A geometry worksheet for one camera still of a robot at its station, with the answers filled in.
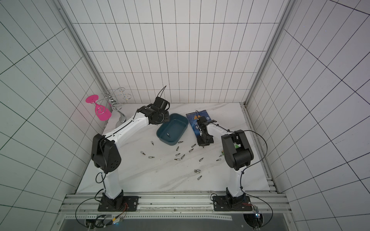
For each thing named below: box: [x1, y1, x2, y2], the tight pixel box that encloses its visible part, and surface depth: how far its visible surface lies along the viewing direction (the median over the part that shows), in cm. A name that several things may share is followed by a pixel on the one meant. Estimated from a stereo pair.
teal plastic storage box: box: [156, 113, 189, 146], surface depth 103 cm
